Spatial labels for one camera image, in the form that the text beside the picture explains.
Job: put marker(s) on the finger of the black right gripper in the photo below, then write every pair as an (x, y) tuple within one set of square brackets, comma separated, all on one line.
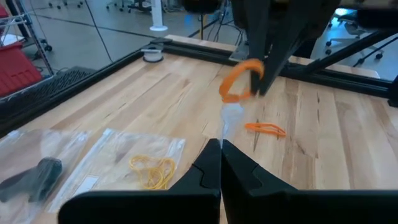
[(280, 53), (257, 46)]

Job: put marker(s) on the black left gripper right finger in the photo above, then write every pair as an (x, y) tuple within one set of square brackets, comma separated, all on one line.
[(295, 205)]

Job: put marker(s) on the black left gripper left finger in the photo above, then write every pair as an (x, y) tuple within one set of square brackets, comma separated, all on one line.
[(155, 205)]

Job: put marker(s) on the yellow rubber band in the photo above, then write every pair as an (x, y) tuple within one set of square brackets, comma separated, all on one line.
[(136, 161), (164, 177)]

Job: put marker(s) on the wide orange rubber band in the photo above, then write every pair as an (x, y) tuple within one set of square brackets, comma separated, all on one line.
[(230, 81)]

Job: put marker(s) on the clear plastic zip bag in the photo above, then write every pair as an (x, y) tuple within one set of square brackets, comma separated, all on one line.
[(105, 155), (18, 146), (230, 118)]

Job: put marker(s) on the office chair base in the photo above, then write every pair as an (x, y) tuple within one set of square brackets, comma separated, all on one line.
[(351, 29)]

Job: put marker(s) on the white tower fan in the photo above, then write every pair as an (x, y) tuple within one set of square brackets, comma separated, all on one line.
[(157, 15)]

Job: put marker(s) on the white tape roll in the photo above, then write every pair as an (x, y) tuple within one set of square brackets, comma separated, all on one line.
[(152, 56)]

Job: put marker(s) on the black perforated metal box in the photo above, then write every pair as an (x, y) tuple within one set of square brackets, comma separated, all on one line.
[(56, 84)]

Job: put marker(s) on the red storage bin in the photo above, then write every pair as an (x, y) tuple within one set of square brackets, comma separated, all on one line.
[(15, 68), (3, 12)]

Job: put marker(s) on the grey metal bracket plate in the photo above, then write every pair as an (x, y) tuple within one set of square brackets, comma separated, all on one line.
[(239, 51)]

